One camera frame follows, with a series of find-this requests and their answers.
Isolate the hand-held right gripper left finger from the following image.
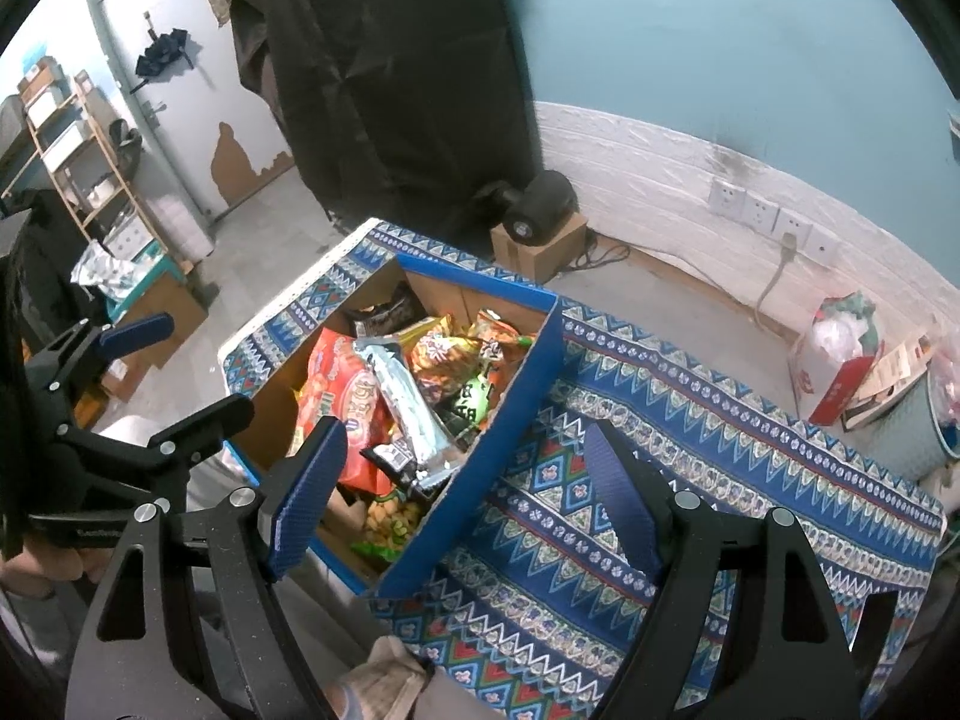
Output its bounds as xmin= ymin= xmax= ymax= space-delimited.
xmin=64 ymin=416 xmax=350 ymax=720

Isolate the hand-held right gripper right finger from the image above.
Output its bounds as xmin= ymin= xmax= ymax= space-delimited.
xmin=583 ymin=424 xmax=863 ymax=720

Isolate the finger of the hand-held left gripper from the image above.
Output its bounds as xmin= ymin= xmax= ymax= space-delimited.
xmin=22 ymin=313 xmax=175 ymax=391
xmin=56 ymin=394 xmax=256 ymax=467

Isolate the green peanut snack bag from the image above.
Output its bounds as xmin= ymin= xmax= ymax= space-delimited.
xmin=351 ymin=491 xmax=434 ymax=562

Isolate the black snack packet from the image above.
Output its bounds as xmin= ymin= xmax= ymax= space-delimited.
xmin=360 ymin=441 xmax=421 ymax=494
xmin=352 ymin=291 xmax=421 ymax=338

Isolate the large orange biscuit packet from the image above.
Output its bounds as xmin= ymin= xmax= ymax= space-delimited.
xmin=296 ymin=328 xmax=398 ymax=496

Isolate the blue cardboard box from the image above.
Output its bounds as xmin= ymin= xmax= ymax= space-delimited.
xmin=225 ymin=255 xmax=563 ymax=597

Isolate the long silver snack packet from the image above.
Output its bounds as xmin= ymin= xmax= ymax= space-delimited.
xmin=352 ymin=336 xmax=481 ymax=492

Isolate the orange and green snack bag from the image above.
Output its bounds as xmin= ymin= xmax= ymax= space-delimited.
xmin=439 ymin=307 xmax=539 ymax=432

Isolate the person's left hand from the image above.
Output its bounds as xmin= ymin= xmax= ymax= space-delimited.
xmin=0 ymin=538 xmax=113 ymax=601

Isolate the crumpled white plastic bag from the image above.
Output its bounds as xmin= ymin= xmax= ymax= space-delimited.
xmin=71 ymin=244 xmax=140 ymax=297

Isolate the patterned blue blanket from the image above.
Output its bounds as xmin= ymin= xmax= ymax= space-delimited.
xmin=217 ymin=219 xmax=947 ymax=720

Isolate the black fabric bag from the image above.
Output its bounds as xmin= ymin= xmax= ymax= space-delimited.
xmin=0 ymin=187 xmax=95 ymax=391

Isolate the white cylindrical container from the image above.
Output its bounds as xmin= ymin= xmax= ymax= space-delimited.
xmin=150 ymin=195 xmax=215 ymax=263

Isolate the wooden storage rack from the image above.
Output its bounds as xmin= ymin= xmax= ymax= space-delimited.
xmin=19 ymin=56 xmax=192 ymax=278

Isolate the white door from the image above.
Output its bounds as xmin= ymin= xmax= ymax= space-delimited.
xmin=97 ymin=0 xmax=297 ymax=226

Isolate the red and white bag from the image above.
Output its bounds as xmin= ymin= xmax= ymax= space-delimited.
xmin=791 ymin=291 xmax=893 ymax=427

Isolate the black folded umbrella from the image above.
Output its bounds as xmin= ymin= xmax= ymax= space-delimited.
xmin=129 ymin=11 xmax=200 ymax=95

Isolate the light blue bin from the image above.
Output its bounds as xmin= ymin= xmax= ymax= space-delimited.
xmin=870 ymin=375 xmax=957 ymax=481

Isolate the white paper packaging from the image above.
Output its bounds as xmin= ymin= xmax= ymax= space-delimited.
xmin=844 ymin=334 xmax=938 ymax=425

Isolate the black cylindrical device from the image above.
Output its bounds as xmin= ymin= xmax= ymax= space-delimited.
xmin=480 ymin=171 xmax=578 ymax=245

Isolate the clear plastic bin liner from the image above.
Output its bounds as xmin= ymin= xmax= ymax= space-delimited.
xmin=926 ymin=349 xmax=960 ymax=428

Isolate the black cloth cover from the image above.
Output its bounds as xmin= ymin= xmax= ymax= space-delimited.
xmin=229 ymin=0 xmax=545 ymax=241

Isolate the black floor cable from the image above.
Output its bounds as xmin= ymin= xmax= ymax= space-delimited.
xmin=574 ymin=232 xmax=638 ymax=271

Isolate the grey plug cable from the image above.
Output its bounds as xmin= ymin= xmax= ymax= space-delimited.
xmin=754 ymin=232 xmax=800 ymax=331

